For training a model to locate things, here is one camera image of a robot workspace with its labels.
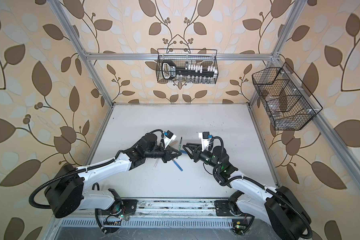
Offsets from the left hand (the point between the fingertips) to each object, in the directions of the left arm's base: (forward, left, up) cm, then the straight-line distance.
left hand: (181, 152), depth 76 cm
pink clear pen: (+2, +16, -18) cm, 24 cm away
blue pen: (0, +3, -17) cm, 17 cm away
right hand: (+2, -2, +3) cm, 4 cm away
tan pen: (+3, +1, +3) cm, 4 cm away
